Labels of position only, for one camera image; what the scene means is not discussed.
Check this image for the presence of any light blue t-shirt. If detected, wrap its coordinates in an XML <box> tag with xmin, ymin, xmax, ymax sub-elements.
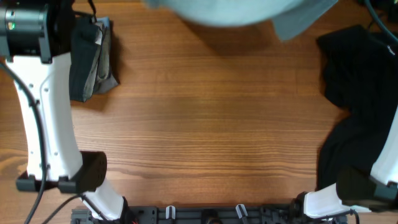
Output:
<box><xmin>144</xmin><ymin>0</ymin><xmax>337</xmax><ymax>41</ymax></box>

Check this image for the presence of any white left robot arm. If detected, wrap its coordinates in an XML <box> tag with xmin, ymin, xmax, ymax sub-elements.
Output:
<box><xmin>1</xmin><ymin>1</ymin><xmax>134</xmax><ymax>223</ymax></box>

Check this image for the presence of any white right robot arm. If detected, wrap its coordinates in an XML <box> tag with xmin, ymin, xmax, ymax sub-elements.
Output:
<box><xmin>300</xmin><ymin>103</ymin><xmax>397</xmax><ymax>222</ymax></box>

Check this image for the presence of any black clothes pile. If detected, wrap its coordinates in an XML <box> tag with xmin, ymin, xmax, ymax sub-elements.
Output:
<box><xmin>317</xmin><ymin>25</ymin><xmax>397</xmax><ymax>190</ymax></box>

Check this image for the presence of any folded grey garment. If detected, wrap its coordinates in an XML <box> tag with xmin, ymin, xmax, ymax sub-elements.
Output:
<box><xmin>93</xmin><ymin>20</ymin><xmax>119</xmax><ymax>95</ymax></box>

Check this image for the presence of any folded light blue garment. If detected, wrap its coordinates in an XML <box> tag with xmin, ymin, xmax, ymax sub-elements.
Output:
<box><xmin>97</xmin><ymin>17</ymin><xmax>110</xmax><ymax>28</ymax></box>

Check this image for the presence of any folded black garment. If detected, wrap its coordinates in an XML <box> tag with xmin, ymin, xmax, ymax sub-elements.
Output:
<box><xmin>69</xmin><ymin>17</ymin><xmax>100</xmax><ymax>102</ymax></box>

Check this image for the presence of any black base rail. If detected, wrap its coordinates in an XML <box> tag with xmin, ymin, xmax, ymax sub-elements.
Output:
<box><xmin>71</xmin><ymin>203</ymin><xmax>348</xmax><ymax>224</ymax></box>

